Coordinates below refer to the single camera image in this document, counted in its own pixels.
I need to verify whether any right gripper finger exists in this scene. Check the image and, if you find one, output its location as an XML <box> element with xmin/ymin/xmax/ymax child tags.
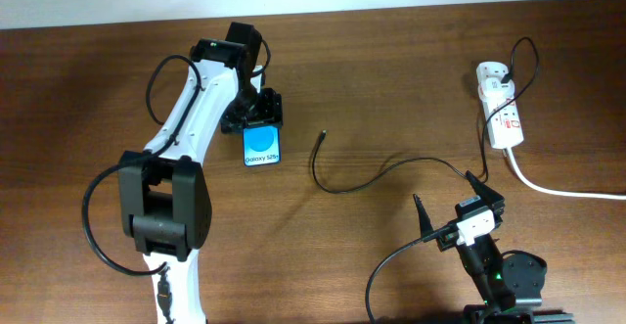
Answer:
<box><xmin>413</xmin><ymin>194</ymin><xmax>433</xmax><ymax>239</ymax></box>
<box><xmin>466</xmin><ymin>170</ymin><xmax>505</xmax><ymax>211</ymax></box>

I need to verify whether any black USB charging cable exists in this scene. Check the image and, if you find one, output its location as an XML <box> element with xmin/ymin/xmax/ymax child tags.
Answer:
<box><xmin>311</xmin><ymin>36</ymin><xmax>541</xmax><ymax>195</ymax></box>

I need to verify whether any blue Galaxy smartphone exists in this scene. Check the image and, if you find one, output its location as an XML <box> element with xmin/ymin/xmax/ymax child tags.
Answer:
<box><xmin>243</xmin><ymin>125</ymin><xmax>281</xmax><ymax>167</ymax></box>

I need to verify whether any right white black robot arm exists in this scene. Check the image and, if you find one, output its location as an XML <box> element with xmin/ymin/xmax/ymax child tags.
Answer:
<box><xmin>414</xmin><ymin>171</ymin><xmax>574</xmax><ymax>324</ymax></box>

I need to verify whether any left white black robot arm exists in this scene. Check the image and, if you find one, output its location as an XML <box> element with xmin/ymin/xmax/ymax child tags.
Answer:
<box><xmin>118</xmin><ymin>23</ymin><xmax>283</xmax><ymax>323</ymax></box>

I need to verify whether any white USB charger adapter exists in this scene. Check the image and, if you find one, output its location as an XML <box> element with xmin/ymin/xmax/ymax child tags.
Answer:
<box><xmin>478</xmin><ymin>77</ymin><xmax>515</xmax><ymax>102</ymax></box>

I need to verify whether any white power strip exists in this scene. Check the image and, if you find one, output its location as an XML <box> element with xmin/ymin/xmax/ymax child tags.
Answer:
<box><xmin>476</xmin><ymin>62</ymin><xmax>523</xmax><ymax>150</ymax></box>

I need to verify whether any white power strip cord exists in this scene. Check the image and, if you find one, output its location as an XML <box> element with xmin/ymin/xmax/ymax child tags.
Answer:
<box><xmin>502</xmin><ymin>147</ymin><xmax>626</xmax><ymax>202</ymax></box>

